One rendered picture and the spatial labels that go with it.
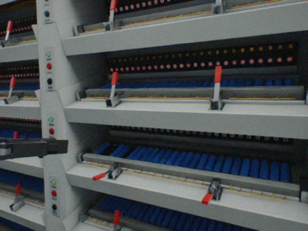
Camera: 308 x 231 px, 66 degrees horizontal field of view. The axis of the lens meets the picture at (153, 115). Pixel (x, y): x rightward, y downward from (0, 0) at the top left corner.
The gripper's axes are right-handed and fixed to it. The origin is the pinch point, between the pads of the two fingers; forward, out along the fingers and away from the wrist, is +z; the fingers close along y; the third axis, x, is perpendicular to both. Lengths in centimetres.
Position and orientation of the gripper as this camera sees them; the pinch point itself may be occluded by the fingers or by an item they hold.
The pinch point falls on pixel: (48, 145)
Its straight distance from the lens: 55.9
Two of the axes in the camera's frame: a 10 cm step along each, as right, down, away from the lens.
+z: 4.4, 0.9, 8.9
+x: -0.8, 10.0, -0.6
